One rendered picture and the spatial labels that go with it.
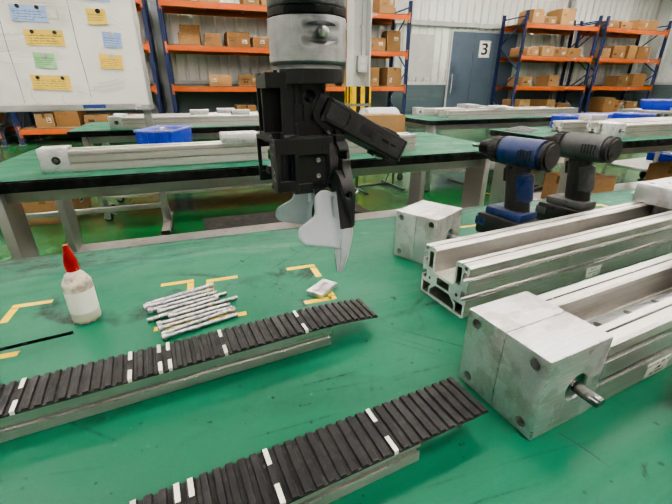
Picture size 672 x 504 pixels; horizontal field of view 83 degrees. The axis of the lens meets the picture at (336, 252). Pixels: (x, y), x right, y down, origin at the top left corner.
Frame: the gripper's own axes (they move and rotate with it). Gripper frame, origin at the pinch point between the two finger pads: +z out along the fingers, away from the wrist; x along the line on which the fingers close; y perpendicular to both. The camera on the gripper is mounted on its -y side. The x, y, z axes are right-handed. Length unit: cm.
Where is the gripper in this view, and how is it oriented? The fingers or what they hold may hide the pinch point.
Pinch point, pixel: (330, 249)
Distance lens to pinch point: 46.9
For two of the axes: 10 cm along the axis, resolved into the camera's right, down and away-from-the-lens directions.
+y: -9.1, 1.7, -3.9
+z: 0.1, 9.2, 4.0
